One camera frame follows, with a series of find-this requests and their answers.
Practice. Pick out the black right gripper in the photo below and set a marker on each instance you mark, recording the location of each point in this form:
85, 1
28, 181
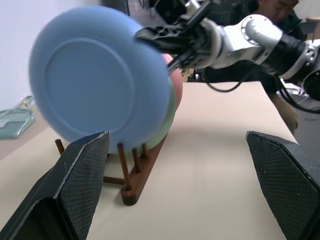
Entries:
200, 42

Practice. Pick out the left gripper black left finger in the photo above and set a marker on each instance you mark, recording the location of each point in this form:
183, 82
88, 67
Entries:
80, 180

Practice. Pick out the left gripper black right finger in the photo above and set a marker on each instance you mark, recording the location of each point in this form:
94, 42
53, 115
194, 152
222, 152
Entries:
287, 180

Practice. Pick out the pink plate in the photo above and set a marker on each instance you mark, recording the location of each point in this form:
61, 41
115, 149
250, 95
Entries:
176, 82

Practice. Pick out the green plate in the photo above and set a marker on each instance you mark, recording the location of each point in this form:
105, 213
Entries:
165, 125

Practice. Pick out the blue plate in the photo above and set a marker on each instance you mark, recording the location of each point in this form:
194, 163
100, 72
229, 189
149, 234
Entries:
95, 77

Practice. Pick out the wooden dish rack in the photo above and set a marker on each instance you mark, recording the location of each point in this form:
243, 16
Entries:
142, 172

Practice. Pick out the person in dark jacket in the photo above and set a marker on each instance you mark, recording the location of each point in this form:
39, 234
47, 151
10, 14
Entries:
278, 10

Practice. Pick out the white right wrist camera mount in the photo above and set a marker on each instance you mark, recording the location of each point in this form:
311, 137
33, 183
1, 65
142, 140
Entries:
193, 5

